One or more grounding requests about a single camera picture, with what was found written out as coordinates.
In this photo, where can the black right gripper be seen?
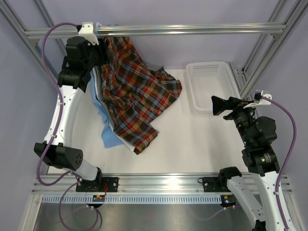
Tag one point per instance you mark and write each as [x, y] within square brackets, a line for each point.
[220, 105]

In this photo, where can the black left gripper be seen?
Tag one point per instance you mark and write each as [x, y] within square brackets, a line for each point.
[102, 50]

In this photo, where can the plaid shirt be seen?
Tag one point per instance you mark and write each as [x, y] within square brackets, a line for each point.
[134, 93]

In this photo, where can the light blue hanger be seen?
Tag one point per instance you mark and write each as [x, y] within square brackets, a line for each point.
[97, 30]

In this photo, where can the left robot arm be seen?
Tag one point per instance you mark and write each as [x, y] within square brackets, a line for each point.
[83, 54]

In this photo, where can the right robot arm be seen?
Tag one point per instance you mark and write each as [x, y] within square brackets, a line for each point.
[271, 212]

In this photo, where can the grey shirt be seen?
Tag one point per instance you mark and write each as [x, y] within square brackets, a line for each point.
[154, 69]

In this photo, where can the light blue shirt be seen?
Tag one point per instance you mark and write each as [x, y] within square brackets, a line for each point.
[109, 138]

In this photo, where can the white plastic basket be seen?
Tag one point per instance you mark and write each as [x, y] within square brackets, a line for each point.
[209, 79]

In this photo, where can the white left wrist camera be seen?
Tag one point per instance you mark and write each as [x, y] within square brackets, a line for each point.
[87, 31]

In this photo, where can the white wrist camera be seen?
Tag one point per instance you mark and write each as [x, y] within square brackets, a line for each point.
[87, 31]
[261, 98]

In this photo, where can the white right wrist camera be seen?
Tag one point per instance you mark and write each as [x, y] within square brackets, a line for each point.
[261, 98]

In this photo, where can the aluminium hanging rail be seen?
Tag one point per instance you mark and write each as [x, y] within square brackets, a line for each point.
[164, 30]

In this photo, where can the aluminium frame left posts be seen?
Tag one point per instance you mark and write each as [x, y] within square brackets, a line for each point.
[32, 43]

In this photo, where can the aluminium frame posts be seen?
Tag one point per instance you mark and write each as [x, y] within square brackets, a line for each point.
[32, 43]
[267, 47]

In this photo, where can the aluminium frame right posts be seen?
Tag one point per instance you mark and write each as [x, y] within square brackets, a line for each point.
[267, 47]

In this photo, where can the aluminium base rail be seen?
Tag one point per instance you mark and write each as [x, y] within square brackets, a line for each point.
[138, 184]

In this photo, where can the white slotted cable duct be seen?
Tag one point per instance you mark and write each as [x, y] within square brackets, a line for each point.
[132, 199]

